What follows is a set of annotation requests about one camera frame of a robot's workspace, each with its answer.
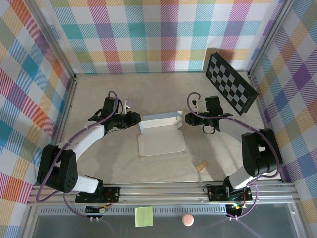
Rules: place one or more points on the green sticky note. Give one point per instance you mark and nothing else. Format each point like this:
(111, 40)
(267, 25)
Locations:
(144, 217)

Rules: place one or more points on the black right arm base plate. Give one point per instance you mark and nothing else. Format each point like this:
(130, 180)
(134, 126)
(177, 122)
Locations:
(215, 193)

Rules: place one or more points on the aluminium side rail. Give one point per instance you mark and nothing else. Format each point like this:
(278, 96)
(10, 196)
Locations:
(261, 109)
(65, 109)

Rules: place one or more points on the aluminium frame post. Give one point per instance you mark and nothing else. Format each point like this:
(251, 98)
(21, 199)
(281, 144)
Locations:
(53, 42)
(272, 34)

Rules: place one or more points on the small circuit board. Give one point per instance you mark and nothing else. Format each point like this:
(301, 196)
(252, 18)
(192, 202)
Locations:
(102, 210)
(235, 206)

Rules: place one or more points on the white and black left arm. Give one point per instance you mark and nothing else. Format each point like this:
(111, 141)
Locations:
(84, 141)

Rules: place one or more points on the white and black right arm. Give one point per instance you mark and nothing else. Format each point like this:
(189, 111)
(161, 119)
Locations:
(257, 158)

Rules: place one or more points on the perforated metal strip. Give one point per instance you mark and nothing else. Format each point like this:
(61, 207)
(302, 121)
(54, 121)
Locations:
(173, 210)

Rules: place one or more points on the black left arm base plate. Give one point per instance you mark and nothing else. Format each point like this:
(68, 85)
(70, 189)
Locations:
(112, 194)

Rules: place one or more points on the white paper box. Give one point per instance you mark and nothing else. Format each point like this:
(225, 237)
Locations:
(161, 143)

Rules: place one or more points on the small wooden block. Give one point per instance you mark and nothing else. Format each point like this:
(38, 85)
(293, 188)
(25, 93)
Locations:
(202, 166)

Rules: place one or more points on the black and white checkerboard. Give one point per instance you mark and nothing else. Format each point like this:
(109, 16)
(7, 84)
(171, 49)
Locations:
(230, 81)

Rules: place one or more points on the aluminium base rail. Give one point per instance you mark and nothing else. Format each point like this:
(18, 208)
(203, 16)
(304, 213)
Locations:
(161, 196)

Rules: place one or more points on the pink round disc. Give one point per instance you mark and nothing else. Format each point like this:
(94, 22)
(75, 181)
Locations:
(188, 220)

